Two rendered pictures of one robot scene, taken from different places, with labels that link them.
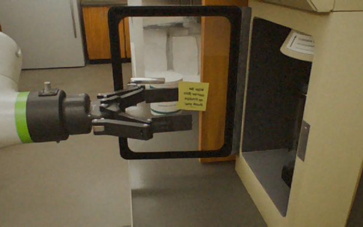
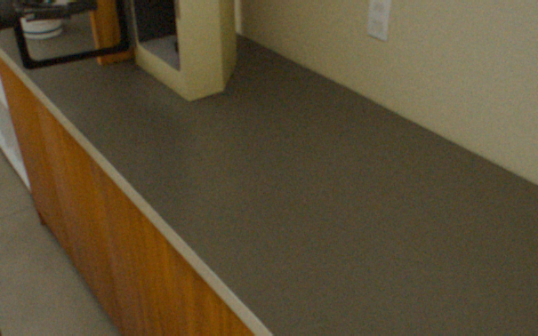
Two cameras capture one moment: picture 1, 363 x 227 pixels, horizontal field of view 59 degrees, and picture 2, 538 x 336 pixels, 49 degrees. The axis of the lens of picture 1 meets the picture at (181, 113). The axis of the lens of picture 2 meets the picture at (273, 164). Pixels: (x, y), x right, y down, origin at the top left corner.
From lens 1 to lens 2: 0.95 m
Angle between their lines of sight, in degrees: 25
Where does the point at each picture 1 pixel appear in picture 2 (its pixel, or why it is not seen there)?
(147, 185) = (59, 89)
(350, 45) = not seen: outside the picture
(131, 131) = (56, 14)
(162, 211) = (83, 100)
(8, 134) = not seen: outside the picture
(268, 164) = (164, 46)
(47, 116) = not seen: outside the picture
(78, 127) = (10, 20)
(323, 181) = (197, 33)
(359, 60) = not seen: outside the picture
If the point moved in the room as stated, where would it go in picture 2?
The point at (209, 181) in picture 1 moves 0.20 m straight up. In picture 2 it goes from (115, 75) to (104, 8)
